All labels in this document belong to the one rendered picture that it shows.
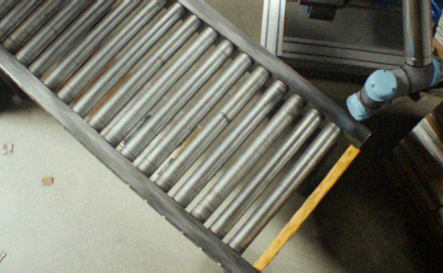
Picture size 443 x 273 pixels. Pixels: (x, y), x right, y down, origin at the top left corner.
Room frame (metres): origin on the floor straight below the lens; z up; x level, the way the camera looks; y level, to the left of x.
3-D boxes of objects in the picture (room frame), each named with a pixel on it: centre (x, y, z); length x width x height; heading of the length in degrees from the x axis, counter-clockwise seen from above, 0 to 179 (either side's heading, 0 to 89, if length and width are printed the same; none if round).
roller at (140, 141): (0.56, 0.13, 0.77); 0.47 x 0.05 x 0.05; 141
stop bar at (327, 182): (0.25, -0.23, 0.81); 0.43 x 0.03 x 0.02; 141
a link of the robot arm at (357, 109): (0.54, -0.40, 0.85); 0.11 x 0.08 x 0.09; 120
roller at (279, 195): (0.31, -0.18, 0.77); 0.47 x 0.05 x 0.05; 141
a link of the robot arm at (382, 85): (0.55, -0.42, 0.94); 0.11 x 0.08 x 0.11; 110
